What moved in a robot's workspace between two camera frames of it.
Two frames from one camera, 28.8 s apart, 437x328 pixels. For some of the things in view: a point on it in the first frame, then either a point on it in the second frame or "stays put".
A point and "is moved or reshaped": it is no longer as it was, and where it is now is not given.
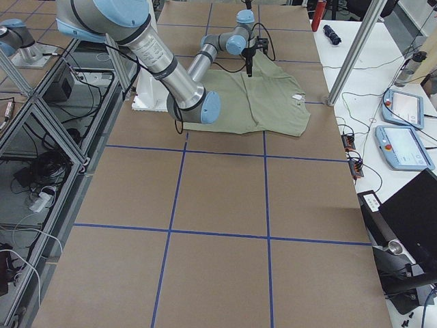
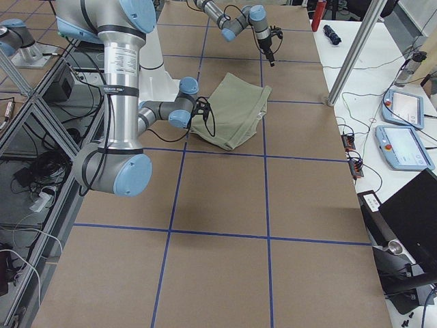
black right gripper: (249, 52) -> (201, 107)
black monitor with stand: (403, 231) stays put
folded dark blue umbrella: (334, 37) stays put
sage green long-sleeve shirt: (267, 102) is moved or reshaped
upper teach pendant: (403, 108) stays put
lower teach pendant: (403, 148) stays put
